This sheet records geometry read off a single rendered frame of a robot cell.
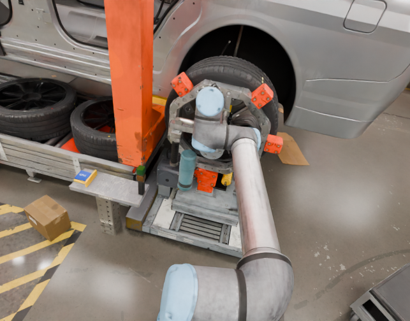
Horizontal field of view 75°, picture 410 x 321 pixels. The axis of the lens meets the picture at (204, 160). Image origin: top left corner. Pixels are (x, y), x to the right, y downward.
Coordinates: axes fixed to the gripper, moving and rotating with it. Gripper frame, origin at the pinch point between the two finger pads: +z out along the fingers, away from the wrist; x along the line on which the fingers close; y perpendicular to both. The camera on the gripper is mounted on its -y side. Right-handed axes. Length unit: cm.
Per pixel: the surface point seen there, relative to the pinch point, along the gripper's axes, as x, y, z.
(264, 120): -25.7, 19.4, 10.0
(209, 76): 6.6, 6.6, 17.1
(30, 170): 19, -144, 66
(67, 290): -52, -125, 0
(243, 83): -5.1, 19.4, 14.6
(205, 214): -73, -44, 48
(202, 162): -34, -23, 29
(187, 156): -23.0, -25.0, 14.5
